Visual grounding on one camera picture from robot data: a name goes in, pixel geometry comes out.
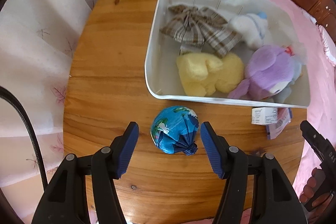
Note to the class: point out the light blue plush toy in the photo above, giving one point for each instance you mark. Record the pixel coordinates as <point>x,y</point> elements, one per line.
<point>295,71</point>

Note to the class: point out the plaid fabric bow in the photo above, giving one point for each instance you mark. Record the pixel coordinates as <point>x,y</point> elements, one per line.
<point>194,27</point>

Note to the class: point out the purple plush toy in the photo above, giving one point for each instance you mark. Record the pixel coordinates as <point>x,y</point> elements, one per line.
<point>267,71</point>

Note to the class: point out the pink bed quilt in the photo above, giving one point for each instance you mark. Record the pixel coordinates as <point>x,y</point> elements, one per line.
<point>320,98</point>

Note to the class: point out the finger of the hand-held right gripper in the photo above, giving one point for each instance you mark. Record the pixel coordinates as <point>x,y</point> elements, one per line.
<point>315,141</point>

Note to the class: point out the white plastic storage bin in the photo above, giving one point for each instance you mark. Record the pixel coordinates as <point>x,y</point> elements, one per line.
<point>162,56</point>

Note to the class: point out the blue floral ball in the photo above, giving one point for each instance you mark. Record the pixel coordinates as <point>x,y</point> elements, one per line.
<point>173,129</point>

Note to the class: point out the small white carton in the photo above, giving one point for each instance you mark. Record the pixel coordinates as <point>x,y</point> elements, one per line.
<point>262,116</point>

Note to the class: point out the person's right hand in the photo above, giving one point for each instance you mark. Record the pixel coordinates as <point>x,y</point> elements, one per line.
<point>311,184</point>

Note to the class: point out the small white plush toy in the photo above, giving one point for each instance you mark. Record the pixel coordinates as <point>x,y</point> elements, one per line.
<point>249,27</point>

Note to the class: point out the yellow plush toy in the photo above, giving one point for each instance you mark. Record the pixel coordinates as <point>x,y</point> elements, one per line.
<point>210,71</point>

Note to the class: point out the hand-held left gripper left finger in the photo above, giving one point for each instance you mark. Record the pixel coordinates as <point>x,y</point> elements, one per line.
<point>127,150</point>

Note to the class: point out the pink pillow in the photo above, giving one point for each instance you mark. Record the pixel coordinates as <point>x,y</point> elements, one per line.
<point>328,45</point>

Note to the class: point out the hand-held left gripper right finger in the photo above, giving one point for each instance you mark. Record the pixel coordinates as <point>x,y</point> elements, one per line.
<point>212,150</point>

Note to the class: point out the white floral curtain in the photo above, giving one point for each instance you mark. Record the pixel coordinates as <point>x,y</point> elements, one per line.
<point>34,43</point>

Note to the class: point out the pink purple packet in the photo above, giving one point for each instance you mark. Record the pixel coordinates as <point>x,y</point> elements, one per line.
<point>279,128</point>

